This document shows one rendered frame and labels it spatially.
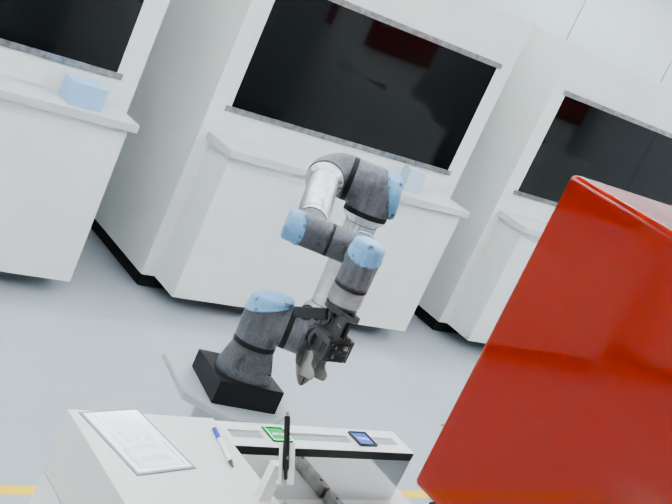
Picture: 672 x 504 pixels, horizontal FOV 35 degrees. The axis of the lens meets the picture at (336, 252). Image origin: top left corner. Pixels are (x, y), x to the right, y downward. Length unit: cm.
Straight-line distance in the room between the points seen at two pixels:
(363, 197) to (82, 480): 102
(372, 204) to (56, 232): 254
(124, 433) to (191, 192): 332
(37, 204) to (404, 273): 227
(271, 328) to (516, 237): 405
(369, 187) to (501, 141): 417
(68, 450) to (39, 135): 274
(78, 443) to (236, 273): 345
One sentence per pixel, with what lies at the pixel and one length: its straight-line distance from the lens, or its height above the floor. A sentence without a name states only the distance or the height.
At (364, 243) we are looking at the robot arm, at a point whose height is 146.
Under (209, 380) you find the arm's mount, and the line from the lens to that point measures 281.
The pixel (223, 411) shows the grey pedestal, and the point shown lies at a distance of 276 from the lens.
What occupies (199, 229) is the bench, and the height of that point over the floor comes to 46.
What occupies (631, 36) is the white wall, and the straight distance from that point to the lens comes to 838.
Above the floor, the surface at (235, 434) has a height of 96.
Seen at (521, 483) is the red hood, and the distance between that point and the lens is 173.
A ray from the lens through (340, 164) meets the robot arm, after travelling 266.
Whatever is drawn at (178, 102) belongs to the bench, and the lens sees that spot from 554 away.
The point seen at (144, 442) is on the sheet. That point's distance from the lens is 217.
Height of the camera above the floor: 200
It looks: 15 degrees down
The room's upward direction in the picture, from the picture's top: 25 degrees clockwise
